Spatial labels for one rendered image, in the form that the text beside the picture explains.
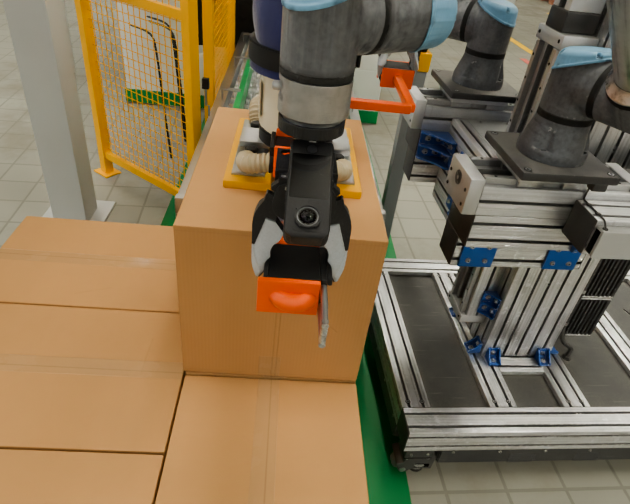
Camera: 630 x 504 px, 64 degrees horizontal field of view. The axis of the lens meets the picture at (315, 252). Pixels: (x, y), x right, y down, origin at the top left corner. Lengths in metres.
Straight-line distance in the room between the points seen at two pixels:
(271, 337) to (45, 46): 1.66
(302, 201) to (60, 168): 2.18
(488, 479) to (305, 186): 1.48
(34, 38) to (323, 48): 2.00
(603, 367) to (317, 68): 1.76
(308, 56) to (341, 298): 0.63
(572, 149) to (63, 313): 1.25
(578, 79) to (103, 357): 1.18
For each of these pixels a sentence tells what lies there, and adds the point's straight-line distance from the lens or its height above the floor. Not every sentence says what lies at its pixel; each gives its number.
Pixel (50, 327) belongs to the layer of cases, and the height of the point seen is 0.54.
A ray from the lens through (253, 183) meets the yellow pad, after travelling 1.06.
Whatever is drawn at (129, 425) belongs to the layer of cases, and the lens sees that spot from 1.16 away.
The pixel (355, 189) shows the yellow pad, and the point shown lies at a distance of 1.07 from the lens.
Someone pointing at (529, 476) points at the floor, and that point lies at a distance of 1.93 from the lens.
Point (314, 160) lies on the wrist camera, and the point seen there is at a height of 1.25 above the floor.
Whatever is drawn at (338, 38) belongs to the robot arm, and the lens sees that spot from 0.50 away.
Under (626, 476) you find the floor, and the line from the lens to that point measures 2.11.
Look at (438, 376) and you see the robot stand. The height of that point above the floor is 0.21.
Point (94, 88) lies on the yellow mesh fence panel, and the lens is 3.01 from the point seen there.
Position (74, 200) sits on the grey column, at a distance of 2.69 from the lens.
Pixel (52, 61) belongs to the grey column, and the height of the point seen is 0.79.
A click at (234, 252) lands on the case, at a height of 0.90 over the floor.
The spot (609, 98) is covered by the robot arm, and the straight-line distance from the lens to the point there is 1.12.
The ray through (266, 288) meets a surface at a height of 1.09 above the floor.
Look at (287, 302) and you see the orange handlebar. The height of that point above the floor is 1.08.
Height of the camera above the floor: 1.47
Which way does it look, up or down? 36 degrees down
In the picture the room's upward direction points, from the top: 7 degrees clockwise
